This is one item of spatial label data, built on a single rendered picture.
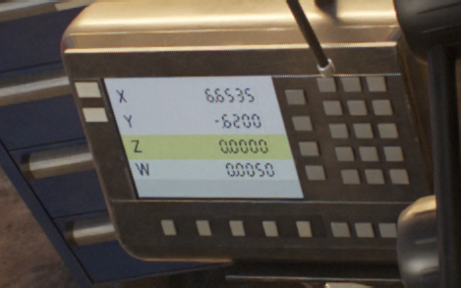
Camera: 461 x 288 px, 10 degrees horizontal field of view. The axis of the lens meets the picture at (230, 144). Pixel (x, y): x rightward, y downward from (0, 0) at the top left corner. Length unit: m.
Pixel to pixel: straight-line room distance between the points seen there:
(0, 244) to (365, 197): 1.89
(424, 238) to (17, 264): 2.63
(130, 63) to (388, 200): 0.24
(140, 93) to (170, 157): 0.06
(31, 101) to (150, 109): 1.17
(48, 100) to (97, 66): 1.16
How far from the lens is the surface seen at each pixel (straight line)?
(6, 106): 3.47
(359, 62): 2.18
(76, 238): 3.61
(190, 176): 2.31
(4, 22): 3.35
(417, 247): 1.44
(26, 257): 4.05
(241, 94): 2.24
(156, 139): 2.30
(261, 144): 2.26
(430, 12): 1.41
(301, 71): 2.20
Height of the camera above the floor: 2.77
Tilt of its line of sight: 43 degrees down
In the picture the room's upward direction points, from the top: 29 degrees counter-clockwise
